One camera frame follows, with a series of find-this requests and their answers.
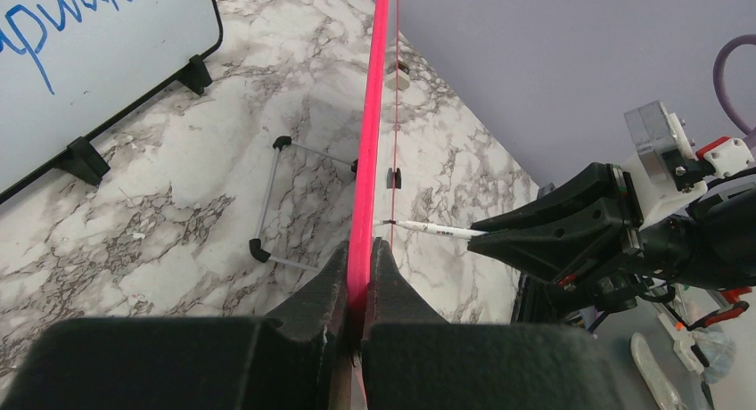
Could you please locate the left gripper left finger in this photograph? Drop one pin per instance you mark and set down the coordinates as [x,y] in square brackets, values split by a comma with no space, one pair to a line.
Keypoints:
[194,362]

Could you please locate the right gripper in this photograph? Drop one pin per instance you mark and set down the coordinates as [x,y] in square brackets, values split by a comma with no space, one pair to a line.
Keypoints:
[711,247]

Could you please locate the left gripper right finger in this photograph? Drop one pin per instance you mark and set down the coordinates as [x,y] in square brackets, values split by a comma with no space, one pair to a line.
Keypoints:
[413,358]

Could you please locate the pink framed whiteboard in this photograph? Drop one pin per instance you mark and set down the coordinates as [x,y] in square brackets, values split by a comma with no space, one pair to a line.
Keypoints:
[371,159]

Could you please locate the white whiteboard marker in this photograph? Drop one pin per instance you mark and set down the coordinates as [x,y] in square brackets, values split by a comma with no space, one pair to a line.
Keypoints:
[434,229]

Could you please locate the black framed whiteboard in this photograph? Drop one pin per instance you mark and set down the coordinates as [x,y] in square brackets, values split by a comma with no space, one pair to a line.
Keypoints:
[70,69]

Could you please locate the white plastic piece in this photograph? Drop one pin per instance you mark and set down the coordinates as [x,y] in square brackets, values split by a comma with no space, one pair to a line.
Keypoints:
[664,393]

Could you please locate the small white eraser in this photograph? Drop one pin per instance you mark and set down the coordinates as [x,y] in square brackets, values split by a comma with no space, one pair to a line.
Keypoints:
[397,76]

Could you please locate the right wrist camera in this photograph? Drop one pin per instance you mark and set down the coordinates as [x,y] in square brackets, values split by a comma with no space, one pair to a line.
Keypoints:
[666,172]

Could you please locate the red handled pliers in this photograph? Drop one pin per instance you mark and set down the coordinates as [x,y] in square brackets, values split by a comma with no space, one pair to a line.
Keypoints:
[718,316]

